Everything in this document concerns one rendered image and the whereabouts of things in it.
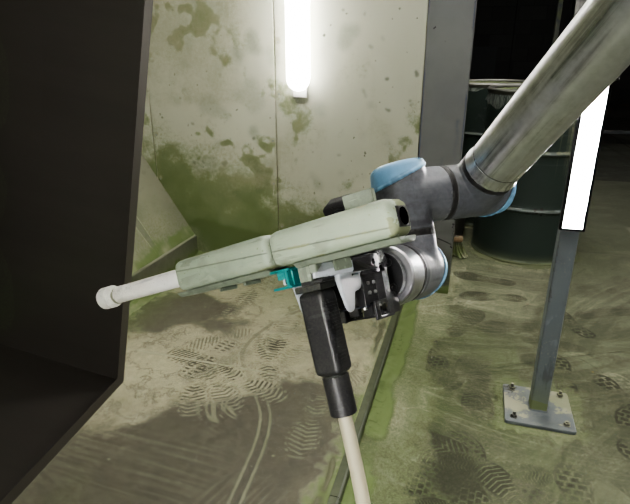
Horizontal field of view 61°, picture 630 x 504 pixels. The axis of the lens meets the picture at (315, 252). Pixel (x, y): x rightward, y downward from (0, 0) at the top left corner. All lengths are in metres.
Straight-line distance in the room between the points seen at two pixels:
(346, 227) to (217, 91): 2.11
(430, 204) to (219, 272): 0.37
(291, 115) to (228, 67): 0.36
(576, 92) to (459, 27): 1.61
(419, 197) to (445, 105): 1.52
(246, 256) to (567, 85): 0.44
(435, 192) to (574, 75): 0.26
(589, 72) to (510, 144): 0.15
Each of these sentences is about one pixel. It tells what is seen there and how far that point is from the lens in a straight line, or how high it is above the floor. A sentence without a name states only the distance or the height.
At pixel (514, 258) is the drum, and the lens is 2.99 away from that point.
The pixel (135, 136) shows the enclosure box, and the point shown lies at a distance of 0.89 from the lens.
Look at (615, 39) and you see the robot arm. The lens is 0.70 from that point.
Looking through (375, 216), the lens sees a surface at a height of 0.90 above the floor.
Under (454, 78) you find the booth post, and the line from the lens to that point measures 2.33.
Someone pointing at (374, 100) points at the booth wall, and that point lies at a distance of 2.37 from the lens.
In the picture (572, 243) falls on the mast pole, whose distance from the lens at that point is 1.61.
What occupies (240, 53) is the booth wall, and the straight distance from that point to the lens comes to 2.54.
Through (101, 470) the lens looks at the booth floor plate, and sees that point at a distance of 1.58.
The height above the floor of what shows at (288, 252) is 0.85.
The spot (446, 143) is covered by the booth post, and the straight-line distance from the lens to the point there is 2.35.
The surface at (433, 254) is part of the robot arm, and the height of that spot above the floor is 0.76.
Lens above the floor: 1.05
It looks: 21 degrees down
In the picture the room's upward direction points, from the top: straight up
